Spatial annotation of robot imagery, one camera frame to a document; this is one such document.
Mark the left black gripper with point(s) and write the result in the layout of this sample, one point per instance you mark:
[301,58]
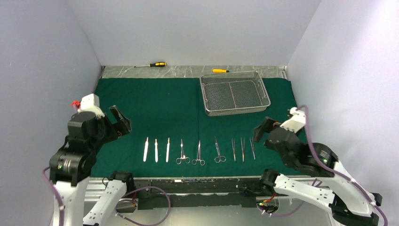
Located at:
[110,126]

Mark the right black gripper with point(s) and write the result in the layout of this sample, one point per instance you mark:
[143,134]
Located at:
[269,135]

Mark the steel tweezers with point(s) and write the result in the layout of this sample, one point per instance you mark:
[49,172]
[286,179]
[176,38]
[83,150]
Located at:
[242,142]
[233,149]
[252,148]

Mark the green surgical drape cloth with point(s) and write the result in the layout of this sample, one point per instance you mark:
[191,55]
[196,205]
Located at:
[162,108]

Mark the wire mesh instrument tray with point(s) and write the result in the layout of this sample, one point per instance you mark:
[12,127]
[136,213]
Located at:
[233,93]

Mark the steel surgical scissors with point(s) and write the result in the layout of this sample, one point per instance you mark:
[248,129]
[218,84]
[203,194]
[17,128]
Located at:
[219,158]

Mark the steel surgical forceps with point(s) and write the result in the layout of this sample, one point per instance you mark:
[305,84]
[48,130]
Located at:
[198,159]

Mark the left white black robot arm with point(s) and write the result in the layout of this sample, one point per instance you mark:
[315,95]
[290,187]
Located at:
[71,166]

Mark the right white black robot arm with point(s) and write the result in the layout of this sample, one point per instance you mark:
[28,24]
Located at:
[343,198]

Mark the small yellow screwdriver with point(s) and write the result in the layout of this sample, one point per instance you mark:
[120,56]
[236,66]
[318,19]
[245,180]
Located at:
[220,71]

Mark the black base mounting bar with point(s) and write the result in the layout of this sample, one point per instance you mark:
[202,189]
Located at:
[244,191]

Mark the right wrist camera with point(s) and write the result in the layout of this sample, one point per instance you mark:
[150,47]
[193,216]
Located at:
[296,121]

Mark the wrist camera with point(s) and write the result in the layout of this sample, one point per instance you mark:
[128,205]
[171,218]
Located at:
[296,121]
[88,103]

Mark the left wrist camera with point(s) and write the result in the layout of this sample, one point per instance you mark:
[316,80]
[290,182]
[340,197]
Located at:
[88,103]

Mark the yellow black handled screwdriver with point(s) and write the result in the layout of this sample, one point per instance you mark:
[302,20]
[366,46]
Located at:
[156,64]

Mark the aluminium front rail frame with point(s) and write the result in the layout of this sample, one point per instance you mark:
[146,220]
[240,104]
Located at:
[93,193]

